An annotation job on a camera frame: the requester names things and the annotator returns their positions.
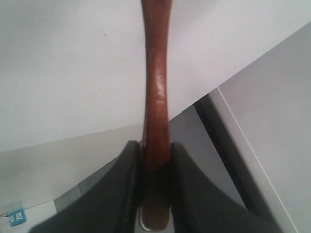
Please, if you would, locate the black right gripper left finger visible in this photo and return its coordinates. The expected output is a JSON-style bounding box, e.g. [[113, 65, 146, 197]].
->
[[31, 141, 140, 233]]

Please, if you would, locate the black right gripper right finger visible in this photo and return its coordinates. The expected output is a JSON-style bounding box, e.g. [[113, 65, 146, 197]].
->
[[171, 143, 281, 233]]

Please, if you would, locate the brown wooden spoon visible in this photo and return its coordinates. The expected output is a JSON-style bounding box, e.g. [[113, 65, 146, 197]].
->
[[138, 0, 172, 232]]

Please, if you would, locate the blue label sticker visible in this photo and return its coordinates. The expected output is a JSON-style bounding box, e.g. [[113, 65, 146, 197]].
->
[[7, 208, 27, 227]]

